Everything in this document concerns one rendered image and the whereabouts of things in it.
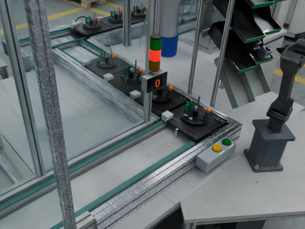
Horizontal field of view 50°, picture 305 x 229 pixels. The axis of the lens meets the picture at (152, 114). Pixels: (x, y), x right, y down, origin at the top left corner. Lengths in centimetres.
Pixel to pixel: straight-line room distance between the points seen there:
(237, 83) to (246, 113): 24
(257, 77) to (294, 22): 363
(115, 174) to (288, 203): 75
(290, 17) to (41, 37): 502
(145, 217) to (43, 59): 83
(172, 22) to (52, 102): 174
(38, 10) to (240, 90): 133
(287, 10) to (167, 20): 334
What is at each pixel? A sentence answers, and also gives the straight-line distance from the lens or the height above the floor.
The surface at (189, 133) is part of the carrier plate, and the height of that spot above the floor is 97.
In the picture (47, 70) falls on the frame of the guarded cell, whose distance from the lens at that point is 74.
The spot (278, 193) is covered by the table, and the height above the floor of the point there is 86.
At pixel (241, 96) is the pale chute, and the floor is 102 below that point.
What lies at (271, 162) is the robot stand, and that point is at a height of 91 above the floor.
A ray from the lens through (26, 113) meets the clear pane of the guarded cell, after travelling 77.
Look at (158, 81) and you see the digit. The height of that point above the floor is 121.
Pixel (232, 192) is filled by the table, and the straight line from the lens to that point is 150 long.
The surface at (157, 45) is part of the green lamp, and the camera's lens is 139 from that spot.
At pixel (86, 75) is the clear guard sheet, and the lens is 128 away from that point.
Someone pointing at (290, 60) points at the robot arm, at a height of 142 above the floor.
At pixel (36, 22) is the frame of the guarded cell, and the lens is 69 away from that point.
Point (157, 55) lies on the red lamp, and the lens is 141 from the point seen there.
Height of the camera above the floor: 195
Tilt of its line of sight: 36 degrees down
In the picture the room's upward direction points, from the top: 4 degrees clockwise
